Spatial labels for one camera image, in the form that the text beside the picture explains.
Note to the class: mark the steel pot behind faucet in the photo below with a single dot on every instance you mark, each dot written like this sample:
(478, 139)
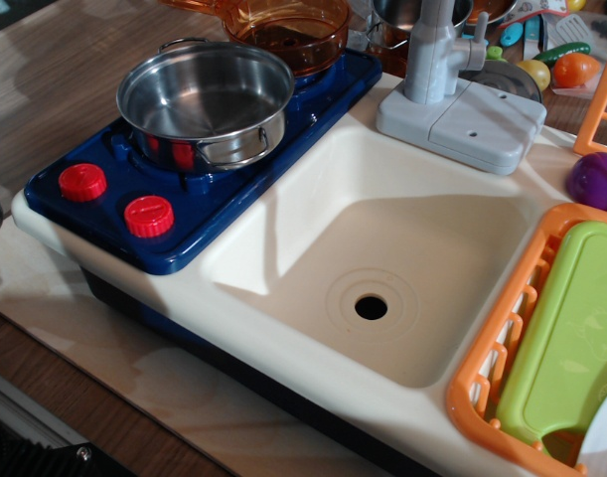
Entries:
(395, 23)

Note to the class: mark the right red stove knob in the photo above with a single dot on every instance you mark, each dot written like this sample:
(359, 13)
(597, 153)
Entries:
(149, 216)

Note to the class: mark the orange dish rack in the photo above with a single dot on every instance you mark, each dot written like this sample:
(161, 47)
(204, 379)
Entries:
(476, 387)

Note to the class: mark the green toy cucumber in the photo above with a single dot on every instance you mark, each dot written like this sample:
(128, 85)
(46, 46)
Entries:
(551, 56)

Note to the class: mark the yellow toy potato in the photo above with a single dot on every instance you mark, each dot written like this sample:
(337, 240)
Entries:
(538, 71)

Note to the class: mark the left red stove knob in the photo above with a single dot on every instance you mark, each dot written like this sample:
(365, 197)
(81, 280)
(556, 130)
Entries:
(82, 182)

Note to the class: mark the teal toy utensil handle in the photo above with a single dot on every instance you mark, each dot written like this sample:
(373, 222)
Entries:
(511, 35)

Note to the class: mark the steel pot lid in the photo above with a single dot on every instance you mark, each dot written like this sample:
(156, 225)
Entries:
(505, 77)

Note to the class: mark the orange wire rack piece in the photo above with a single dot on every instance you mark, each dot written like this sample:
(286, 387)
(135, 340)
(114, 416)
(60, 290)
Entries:
(595, 116)

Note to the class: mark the grey toy faucet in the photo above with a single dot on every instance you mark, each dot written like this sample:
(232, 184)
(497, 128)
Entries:
(432, 108)

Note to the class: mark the white plate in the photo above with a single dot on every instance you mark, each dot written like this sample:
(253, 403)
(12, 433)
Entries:
(593, 451)

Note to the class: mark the green cutting board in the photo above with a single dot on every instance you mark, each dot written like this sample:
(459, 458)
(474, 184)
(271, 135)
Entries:
(559, 376)

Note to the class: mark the cream toy sink unit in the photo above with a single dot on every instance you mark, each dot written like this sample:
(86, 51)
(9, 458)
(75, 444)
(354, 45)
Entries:
(352, 288)

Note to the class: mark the blue toy stove top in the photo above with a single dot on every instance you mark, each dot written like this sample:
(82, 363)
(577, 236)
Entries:
(203, 205)

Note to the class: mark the orange transparent pot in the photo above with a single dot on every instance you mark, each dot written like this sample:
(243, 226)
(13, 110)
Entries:
(308, 35)

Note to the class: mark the black bracket with screw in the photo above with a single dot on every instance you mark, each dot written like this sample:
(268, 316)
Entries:
(21, 456)

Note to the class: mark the purple toy vegetable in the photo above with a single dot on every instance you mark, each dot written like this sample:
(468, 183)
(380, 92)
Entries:
(586, 183)

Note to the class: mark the red stove knob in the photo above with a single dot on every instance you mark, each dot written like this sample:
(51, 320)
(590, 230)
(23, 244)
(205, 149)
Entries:
(82, 182)
(149, 216)

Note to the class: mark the white toy spatula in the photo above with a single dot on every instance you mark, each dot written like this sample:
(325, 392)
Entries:
(572, 28)

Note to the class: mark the stainless steel pan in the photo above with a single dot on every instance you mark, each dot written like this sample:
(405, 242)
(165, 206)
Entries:
(203, 107)

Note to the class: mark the orange toy tomato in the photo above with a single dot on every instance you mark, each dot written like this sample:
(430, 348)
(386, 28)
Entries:
(575, 69)

